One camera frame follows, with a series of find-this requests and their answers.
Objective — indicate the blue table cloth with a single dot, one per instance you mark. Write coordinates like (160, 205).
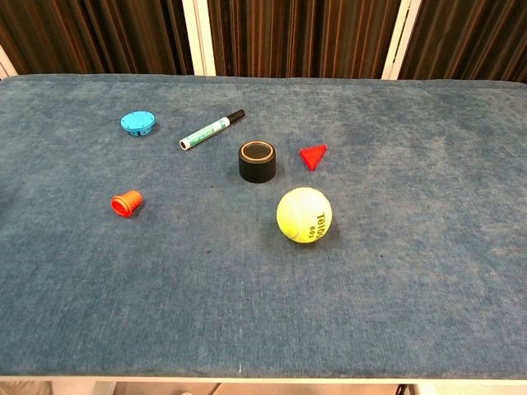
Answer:
(263, 288)

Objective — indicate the brown striped curtain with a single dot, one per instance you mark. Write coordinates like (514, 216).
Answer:
(304, 37)

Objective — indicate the black tape roll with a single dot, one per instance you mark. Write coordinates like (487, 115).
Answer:
(257, 164)

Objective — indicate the small orange cup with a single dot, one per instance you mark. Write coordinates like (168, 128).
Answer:
(128, 202)

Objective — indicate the white vertical frame post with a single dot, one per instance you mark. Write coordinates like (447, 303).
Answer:
(396, 39)
(6, 63)
(199, 37)

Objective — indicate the yellow tennis ball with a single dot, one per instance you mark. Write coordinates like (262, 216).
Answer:
(304, 215)

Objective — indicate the green white marker pen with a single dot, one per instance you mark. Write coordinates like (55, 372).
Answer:
(210, 131)

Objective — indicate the red triangular block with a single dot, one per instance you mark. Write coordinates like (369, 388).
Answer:
(313, 157)

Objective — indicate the blue round plastic disc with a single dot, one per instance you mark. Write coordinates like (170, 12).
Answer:
(137, 122)

